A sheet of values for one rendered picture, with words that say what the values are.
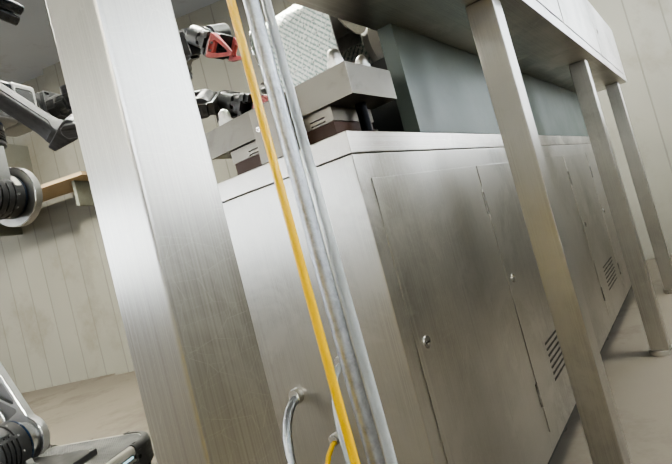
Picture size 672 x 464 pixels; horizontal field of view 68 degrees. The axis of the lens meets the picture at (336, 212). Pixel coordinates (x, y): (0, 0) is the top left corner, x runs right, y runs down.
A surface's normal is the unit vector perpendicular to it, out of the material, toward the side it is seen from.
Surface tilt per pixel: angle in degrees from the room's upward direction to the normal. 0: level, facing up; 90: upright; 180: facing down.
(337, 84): 90
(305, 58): 90
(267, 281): 90
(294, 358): 90
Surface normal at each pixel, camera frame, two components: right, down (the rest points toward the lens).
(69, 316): -0.26, 0.03
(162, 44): 0.77, -0.23
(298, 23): -0.58, 0.11
